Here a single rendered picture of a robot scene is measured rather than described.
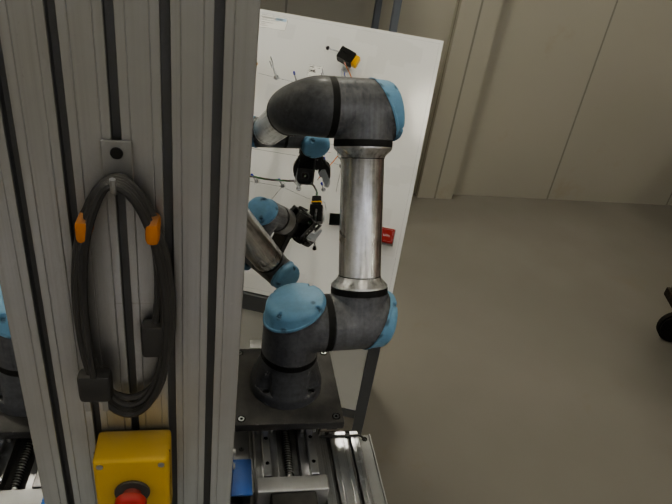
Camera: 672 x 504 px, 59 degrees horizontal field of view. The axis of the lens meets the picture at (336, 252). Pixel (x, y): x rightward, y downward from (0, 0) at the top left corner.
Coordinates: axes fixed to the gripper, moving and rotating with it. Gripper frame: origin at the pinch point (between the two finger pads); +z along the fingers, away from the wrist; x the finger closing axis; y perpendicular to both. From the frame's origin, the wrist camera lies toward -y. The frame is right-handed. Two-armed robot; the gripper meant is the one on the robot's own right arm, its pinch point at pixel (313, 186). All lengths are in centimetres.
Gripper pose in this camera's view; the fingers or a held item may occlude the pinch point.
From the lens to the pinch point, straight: 183.6
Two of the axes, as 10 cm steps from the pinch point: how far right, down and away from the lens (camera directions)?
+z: 0.2, 5.6, 8.3
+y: 0.8, -8.3, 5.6
